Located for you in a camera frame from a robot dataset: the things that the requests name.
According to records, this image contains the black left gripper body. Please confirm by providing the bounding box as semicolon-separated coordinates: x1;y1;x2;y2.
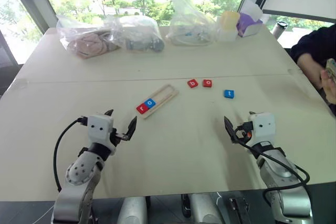
109;126;130;147

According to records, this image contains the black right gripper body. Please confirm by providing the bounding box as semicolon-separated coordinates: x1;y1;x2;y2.
234;121;254;145

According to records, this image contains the red letter tile b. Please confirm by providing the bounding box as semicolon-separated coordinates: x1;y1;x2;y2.
186;78;199;90

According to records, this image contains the patterned phone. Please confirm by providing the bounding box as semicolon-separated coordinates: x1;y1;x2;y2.
325;58;336;85

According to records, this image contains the red letter tile r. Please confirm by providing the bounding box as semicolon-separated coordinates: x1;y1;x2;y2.
135;103;149;115

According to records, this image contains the blue letter tile o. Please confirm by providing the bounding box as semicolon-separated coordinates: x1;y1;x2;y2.
143;98;158;110

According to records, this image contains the wooden letter tray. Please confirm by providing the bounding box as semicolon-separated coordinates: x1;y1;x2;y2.
136;84;180;120

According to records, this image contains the person's hand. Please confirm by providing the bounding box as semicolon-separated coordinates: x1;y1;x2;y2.
319;69;336;104

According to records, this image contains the plastic bag with pink cloth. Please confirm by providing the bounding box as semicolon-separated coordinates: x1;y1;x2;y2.
55;14;122;60

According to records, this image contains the grey rounded shape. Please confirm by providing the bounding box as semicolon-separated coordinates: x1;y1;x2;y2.
188;193;224;224
119;196;148;224

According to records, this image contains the plastic bag with grey items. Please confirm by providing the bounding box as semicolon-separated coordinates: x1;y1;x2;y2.
110;15;166;54

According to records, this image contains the silver black tumbler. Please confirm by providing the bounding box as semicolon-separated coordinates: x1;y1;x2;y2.
272;20;289;42

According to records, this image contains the purple tissue box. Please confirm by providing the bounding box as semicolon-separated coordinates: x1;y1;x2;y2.
236;0;270;38

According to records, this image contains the translucent container with yellow lid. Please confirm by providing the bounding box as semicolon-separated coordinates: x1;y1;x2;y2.
216;10;241;42

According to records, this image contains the person in dark sleeve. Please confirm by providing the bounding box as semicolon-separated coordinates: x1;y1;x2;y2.
289;23;336;68

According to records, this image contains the tall clear plastic bag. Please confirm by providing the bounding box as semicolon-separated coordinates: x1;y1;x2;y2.
165;0;219;47

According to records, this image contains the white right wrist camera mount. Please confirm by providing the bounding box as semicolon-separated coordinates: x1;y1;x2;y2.
251;112;276;147

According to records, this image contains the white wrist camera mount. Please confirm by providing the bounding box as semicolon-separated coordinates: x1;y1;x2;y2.
87;114;118;155
251;112;276;147

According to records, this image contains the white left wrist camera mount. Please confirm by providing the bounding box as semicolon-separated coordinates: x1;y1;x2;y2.
87;114;118;155

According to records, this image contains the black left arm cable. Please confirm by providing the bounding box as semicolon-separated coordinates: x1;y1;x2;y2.
52;118;89;194

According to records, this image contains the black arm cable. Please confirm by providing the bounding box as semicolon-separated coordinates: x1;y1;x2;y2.
52;118;89;194
235;125;311;209

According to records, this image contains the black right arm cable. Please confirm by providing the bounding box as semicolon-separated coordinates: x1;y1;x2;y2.
235;125;311;209

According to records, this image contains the black metal bracket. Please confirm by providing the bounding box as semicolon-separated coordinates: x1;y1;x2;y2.
227;197;250;224

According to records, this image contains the black strap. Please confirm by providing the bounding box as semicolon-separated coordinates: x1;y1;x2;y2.
181;194;192;219

